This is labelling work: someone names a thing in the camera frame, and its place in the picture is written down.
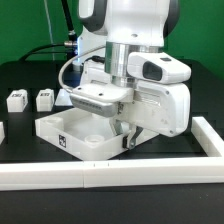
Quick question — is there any white marker plate with tags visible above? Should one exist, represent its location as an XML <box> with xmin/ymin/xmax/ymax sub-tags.
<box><xmin>55</xmin><ymin>89</ymin><xmax>72</xmax><ymax>106</ymax></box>

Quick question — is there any black cable horizontal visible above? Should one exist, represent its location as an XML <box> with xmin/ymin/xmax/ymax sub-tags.
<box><xmin>19</xmin><ymin>41</ymin><xmax>77</xmax><ymax>61</ymax></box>

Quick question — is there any black cable thick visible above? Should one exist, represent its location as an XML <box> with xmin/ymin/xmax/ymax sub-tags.
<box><xmin>61</xmin><ymin>0</ymin><xmax>76</xmax><ymax>41</ymax></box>

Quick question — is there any white square table top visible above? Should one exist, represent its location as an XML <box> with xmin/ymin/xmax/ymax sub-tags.
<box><xmin>34</xmin><ymin>107</ymin><xmax>160</xmax><ymax>162</ymax></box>

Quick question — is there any white camera cable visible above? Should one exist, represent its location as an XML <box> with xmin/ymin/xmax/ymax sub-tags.
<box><xmin>57</xmin><ymin>45</ymin><xmax>107</xmax><ymax>94</ymax></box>

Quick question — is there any white U-shaped obstacle fence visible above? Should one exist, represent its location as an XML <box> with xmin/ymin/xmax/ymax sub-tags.
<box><xmin>0</xmin><ymin>117</ymin><xmax>224</xmax><ymax>191</ymax></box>

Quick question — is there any white block at left edge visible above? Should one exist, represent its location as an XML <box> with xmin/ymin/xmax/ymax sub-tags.
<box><xmin>0</xmin><ymin>122</ymin><xmax>5</xmax><ymax>145</ymax></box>

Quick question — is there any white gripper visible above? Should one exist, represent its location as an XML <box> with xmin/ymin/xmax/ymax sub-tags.
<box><xmin>117</xmin><ymin>81</ymin><xmax>190</xmax><ymax>150</ymax></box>

